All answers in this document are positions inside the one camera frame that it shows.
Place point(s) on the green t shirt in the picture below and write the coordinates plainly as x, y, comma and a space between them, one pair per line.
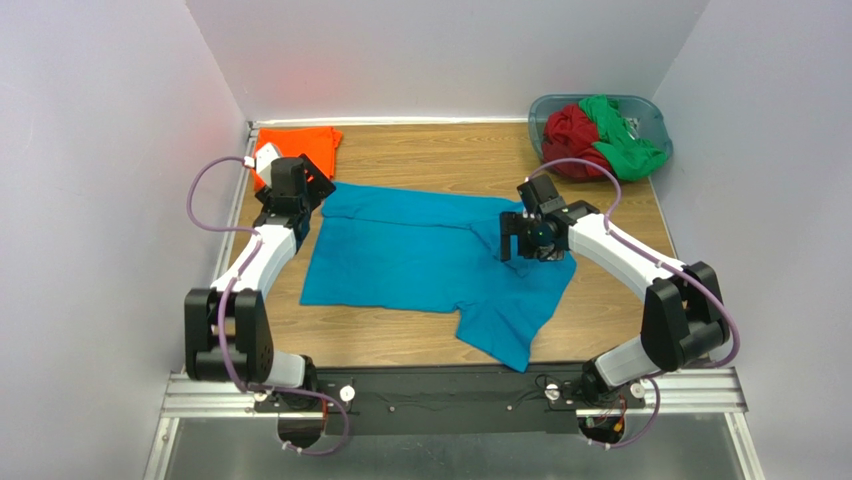
631, 158

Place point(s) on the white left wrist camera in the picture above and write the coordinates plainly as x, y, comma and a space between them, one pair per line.
260, 165

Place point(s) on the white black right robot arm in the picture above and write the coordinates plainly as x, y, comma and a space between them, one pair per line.
683, 315

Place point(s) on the aluminium front frame rail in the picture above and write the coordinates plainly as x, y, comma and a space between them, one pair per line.
686, 392

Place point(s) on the folded orange t shirt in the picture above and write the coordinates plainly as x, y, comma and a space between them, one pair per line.
318, 143

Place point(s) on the blue t shirt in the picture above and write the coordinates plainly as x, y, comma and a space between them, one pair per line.
433, 252

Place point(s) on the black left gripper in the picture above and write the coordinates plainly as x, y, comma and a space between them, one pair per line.
318, 189

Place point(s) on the aluminium left side rail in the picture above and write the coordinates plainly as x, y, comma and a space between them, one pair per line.
230, 228

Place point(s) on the dark red t shirt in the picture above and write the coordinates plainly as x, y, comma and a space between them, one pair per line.
570, 133

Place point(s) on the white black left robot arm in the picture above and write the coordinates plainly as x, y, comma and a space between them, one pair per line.
226, 327

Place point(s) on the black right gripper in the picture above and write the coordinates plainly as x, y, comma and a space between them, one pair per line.
509, 232

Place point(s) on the translucent teal plastic bin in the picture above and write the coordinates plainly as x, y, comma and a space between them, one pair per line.
645, 118

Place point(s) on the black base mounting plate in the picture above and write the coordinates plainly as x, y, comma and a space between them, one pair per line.
451, 400

